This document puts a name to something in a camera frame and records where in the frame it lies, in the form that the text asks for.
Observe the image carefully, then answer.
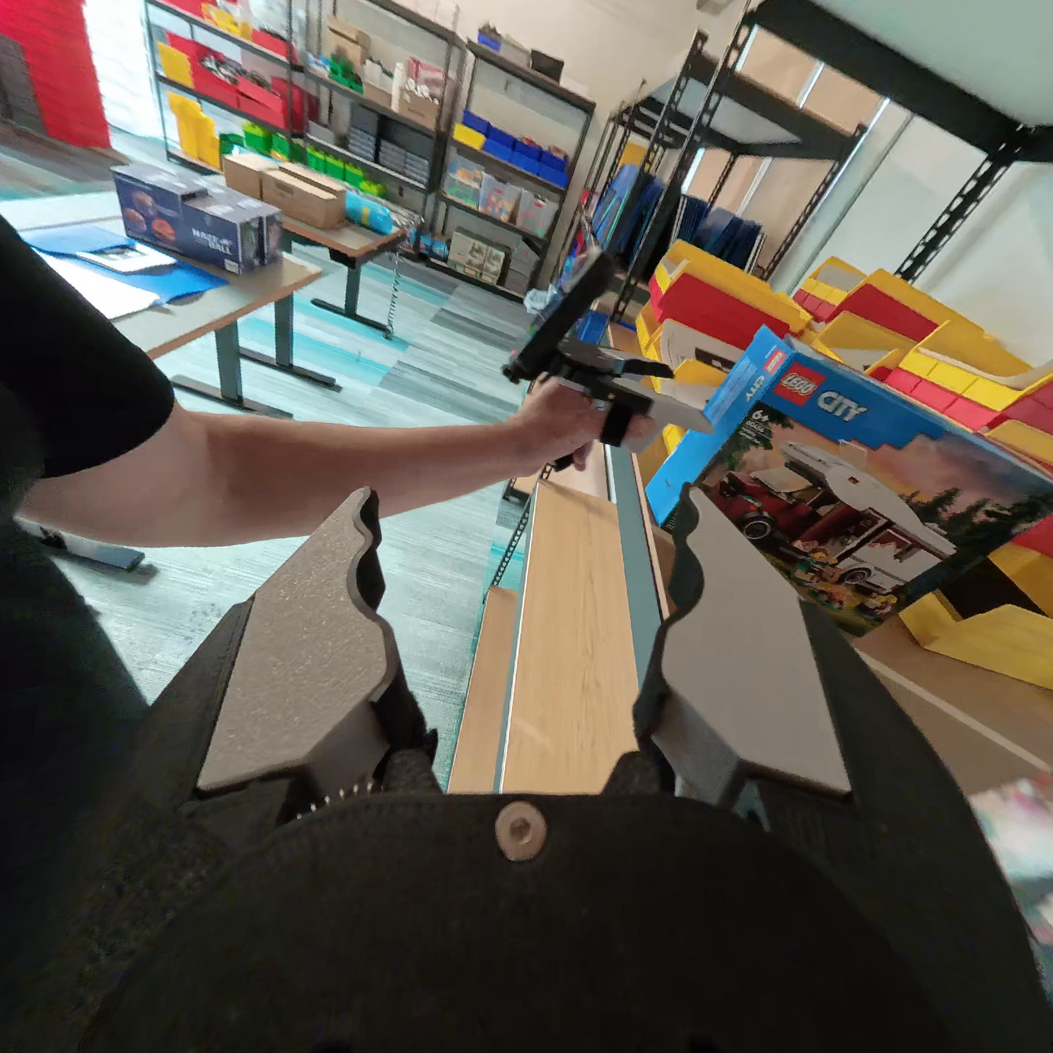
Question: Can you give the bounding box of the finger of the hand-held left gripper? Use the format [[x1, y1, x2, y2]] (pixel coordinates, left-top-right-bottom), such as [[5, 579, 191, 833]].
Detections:
[[650, 395, 717, 437], [604, 346, 677, 382]]

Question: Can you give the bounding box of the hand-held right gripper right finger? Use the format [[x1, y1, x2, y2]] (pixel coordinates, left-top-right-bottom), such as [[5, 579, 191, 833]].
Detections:
[[632, 484, 853, 806]]

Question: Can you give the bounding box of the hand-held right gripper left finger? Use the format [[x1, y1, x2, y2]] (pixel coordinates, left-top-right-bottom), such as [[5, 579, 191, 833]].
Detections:
[[196, 487, 404, 796]]

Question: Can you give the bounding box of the blue toy brick set box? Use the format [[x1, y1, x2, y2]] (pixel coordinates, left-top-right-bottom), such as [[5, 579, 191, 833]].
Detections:
[[645, 324, 1053, 639]]

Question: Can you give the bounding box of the person's left forearm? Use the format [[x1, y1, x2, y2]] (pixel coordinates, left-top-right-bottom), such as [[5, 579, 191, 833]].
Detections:
[[15, 401, 544, 550]]

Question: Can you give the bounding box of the person's left hand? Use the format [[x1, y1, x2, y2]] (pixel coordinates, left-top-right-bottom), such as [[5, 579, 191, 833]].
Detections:
[[508, 380, 659, 472]]

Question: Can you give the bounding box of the stack of blue boards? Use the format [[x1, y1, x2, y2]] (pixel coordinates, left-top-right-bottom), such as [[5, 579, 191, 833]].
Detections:
[[591, 163, 768, 274]]

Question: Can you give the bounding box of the metal shelf with blue bins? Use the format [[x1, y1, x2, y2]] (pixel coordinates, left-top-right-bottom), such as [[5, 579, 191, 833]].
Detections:
[[426, 33, 598, 299]]

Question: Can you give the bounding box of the teal box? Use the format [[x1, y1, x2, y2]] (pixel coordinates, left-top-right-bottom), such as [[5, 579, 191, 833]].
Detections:
[[346, 191, 398, 236]]

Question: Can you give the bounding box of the small wooden desk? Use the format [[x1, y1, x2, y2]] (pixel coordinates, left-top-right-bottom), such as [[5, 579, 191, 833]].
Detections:
[[280, 216, 409, 337]]

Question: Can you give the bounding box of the heap of yellow red bins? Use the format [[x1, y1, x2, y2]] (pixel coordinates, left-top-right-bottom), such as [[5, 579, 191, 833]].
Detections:
[[633, 239, 1053, 692]]

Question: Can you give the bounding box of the brown cardboard box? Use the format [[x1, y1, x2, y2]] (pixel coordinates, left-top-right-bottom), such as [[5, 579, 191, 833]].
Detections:
[[260, 163, 348, 231], [222, 151, 281, 202]]

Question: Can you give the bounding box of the wooden desk with black legs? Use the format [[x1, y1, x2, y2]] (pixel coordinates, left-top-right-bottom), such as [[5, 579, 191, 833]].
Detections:
[[0, 191, 343, 422]]

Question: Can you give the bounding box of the dark blue printed carton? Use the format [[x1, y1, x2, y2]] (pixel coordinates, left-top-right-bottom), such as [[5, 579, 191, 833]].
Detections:
[[179, 191, 285, 276], [110, 162, 208, 250]]

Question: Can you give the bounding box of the person's black shirt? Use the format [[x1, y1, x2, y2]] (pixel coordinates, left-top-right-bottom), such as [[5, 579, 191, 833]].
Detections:
[[0, 216, 178, 1053]]

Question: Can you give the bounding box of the metal shelf with coloured bins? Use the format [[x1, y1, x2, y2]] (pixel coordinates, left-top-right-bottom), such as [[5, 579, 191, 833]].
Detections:
[[143, 0, 466, 217]]

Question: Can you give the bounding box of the black empty metal rack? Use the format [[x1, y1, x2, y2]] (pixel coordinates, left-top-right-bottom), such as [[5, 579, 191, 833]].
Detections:
[[610, 0, 1053, 324]]

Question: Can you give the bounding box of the blue folder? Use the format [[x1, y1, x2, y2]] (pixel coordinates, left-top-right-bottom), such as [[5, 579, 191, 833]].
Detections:
[[20, 225, 229, 307]]

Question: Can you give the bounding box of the white paper sheet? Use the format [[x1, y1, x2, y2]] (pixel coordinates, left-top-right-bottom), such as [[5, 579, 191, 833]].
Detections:
[[37, 244, 178, 324]]

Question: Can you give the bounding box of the stack of red bins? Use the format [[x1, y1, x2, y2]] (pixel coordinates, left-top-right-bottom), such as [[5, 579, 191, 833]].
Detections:
[[0, 0, 113, 151]]

